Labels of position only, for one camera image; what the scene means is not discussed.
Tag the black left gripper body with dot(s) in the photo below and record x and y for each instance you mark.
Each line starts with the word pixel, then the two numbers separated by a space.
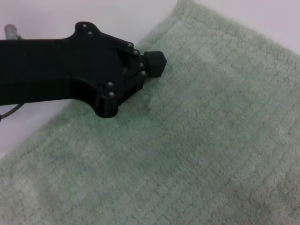
pixel 58 70

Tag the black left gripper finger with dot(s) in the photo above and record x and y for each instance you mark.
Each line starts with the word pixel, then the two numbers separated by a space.
pixel 154 63
pixel 131 86

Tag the green terry towel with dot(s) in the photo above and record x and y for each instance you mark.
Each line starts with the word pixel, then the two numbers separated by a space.
pixel 187 140

